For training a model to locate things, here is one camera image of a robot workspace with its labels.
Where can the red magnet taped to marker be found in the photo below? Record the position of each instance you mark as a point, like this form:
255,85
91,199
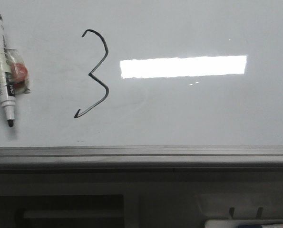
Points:
19,72

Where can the white eraser in tray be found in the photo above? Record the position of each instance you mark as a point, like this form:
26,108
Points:
245,223

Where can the white whiteboard surface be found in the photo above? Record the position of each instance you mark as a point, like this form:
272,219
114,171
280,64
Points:
147,72

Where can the grey aluminium whiteboard frame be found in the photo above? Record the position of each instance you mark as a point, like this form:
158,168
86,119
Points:
139,157

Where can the white whiteboard marker black tip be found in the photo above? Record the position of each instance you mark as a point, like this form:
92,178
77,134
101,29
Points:
7,91

